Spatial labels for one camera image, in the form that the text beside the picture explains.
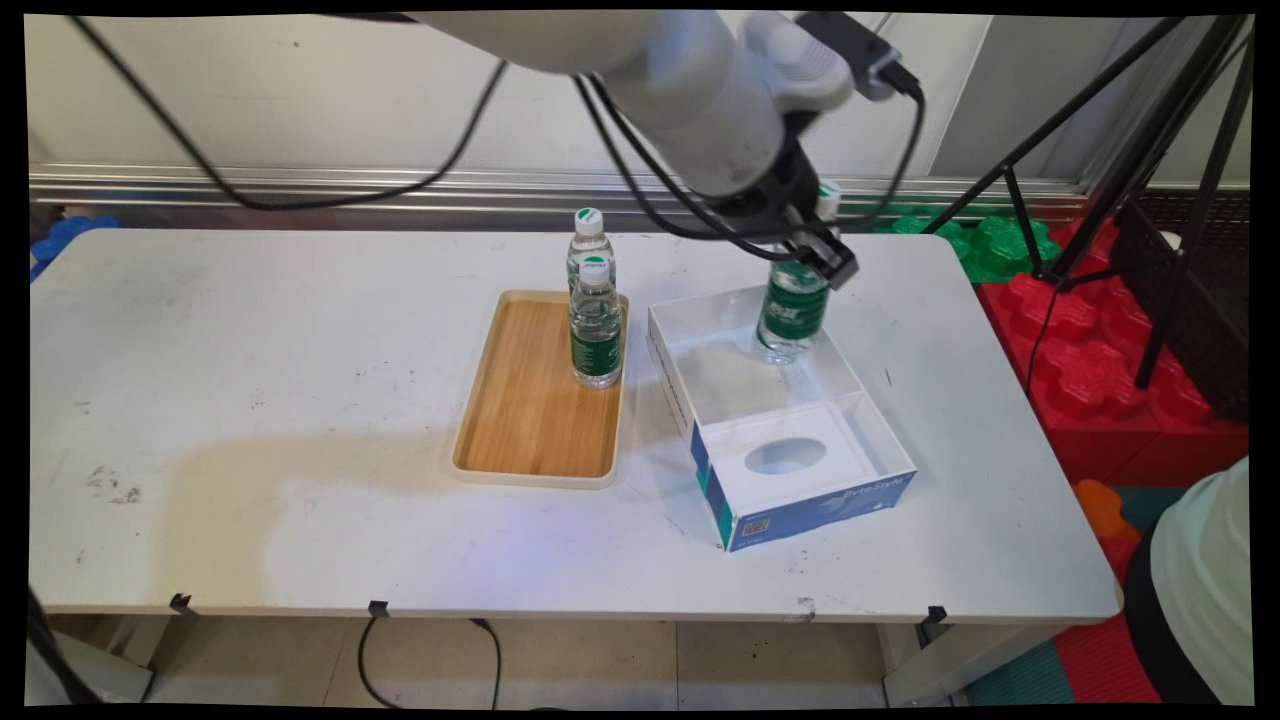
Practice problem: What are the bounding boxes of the black tripod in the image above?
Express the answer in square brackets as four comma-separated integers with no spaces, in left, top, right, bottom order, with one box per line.
[922,14,1255,391]

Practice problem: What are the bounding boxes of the white table leg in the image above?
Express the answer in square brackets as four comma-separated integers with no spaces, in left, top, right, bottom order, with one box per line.
[28,612,173,705]
[878,620,1065,709]

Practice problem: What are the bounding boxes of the blue foam block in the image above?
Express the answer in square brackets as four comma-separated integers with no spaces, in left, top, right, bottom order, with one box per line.
[30,214,123,283]

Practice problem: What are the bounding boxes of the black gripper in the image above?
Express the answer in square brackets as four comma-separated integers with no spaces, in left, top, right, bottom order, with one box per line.
[708,112,861,292]

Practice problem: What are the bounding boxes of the wooden tray with cream rim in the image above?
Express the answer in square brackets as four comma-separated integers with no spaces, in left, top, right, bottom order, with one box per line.
[450,290,631,491]

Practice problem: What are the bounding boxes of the orange foam piece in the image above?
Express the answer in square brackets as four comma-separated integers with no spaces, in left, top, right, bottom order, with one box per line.
[1074,478,1141,543]

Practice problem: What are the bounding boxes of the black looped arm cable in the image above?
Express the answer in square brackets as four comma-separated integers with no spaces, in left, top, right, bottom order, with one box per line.
[572,72,801,263]

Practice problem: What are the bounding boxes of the aluminium wall rail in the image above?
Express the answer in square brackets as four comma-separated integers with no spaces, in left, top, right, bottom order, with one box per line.
[28,162,1093,219]

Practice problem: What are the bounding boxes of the water bottle with green label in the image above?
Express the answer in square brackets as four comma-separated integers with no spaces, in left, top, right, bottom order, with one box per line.
[755,182,844,367]
[569,255,627,391]
[566,207,617,293]

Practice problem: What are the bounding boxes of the black cable under table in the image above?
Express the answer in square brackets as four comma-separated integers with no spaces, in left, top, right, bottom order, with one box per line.
[356,614,503,711]

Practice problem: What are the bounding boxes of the red foam blocks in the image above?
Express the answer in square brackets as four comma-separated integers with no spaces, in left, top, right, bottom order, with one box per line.
[976,216,1251,487]

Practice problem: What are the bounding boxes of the black camera cable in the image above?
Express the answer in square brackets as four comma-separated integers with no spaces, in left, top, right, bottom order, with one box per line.
[838,62,927,233]

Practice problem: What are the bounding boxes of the red floor mat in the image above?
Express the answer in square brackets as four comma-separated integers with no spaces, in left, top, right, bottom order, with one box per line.
[1052,534,1165,705]

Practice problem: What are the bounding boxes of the open white and blue box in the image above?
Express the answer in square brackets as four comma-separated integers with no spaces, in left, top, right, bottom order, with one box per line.
[647,284,919,554]

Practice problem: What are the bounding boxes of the teal floor mat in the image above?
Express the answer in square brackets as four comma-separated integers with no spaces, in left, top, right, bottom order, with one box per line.
[962,636,1079,707]

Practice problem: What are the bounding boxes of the person in white shirt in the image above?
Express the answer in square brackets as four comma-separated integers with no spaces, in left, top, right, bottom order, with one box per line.
[1124,456,1255,707]

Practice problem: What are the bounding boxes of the green foam block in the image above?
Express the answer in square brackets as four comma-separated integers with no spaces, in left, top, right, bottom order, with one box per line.
[868,204,1063,285]

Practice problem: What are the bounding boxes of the long black hanging cable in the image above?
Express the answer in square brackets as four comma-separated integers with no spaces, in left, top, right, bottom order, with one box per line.
[66,14,509,213]

